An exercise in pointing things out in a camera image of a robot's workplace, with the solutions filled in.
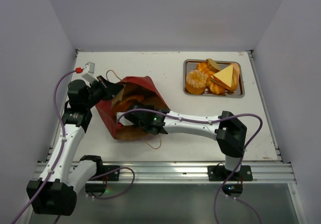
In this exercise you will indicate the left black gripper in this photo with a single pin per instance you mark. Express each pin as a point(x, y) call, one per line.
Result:
point(110, 89)

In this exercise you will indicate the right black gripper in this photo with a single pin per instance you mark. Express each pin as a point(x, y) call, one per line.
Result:
point(133, 112)

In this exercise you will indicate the red paper bag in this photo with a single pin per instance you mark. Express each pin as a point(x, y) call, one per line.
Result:
point(132, 85)

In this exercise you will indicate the round crumble fake bread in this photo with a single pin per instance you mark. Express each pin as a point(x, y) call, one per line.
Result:
point(196, 82)

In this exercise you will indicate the braided fake bread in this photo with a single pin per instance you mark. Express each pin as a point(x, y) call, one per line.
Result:
point(208, 70)

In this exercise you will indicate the brown fake bread slice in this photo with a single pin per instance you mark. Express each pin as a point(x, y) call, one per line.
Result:
point(213, 65)

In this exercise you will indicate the triangular fake sandwich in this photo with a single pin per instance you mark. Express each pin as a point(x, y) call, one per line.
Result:
point(224, 77)

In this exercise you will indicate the oval fake bread loaf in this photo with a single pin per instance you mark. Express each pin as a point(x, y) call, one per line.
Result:
point(235, 76)

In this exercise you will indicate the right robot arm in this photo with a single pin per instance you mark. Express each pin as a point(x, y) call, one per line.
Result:
point(228, 131)

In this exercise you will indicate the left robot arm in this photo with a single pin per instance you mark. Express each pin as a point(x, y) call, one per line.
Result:
point(55, 192)

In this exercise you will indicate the metal tray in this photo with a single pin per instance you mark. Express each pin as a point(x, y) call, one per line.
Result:
point(191, 64)

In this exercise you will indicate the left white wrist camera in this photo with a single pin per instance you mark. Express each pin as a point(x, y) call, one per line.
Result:
point(86, 73)

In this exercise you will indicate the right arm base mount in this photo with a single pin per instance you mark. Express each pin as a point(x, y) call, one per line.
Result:
point(234, 186)

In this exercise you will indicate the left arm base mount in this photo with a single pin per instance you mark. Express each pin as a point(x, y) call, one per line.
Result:
point(105, 177)

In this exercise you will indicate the aluminium mounting rail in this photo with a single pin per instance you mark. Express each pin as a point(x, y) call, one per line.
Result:
point(202, 172)

